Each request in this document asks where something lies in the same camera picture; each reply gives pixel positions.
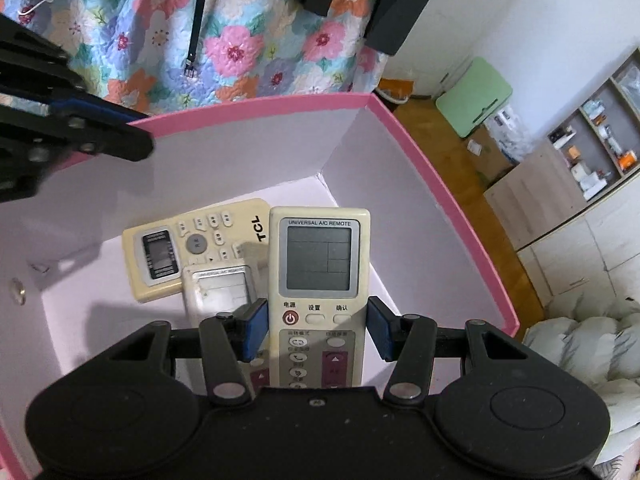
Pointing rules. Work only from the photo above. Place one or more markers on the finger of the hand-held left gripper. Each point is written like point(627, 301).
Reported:
point(40, 55)
point(90, 109)

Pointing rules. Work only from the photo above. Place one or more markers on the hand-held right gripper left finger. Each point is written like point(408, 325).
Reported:
point(252, 330)

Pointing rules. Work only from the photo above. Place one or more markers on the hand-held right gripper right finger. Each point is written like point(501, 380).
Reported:
point(378, 330)

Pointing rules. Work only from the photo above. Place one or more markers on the white remote control with screen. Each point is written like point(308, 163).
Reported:
point(220, 290)

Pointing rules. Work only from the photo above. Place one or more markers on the cream remote control with screen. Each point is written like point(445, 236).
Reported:
point(320, 255)

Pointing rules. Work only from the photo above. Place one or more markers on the yellowed remote control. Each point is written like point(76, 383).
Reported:
point(210, 225)

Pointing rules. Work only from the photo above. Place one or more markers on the pink cardboard box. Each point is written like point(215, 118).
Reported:
point(410, 200)

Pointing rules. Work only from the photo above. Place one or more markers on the black belt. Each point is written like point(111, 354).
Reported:
point(197, 30)

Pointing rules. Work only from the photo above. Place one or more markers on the floral quilt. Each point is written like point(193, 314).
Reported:
point(250, 45)

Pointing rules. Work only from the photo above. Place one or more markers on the brown cardboard box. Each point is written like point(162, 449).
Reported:
point(492, 162)

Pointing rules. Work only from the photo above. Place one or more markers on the grey puffer jacket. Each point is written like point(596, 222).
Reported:
point(585, 345)

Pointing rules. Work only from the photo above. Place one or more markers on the wooden shelf unit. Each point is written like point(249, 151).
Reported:
point(540, 195)

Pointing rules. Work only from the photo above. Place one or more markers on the light wooden wardrobe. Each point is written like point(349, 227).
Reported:
point(600, 250)

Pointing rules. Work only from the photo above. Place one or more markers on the green folding table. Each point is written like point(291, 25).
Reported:
point(475, 90)

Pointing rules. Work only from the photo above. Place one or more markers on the white door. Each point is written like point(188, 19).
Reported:
point(440, 35)

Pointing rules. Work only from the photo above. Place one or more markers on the orange bottle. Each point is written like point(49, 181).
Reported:
point(627, 159)

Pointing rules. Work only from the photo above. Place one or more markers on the dark grey shirt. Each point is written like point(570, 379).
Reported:
point(405, 5)

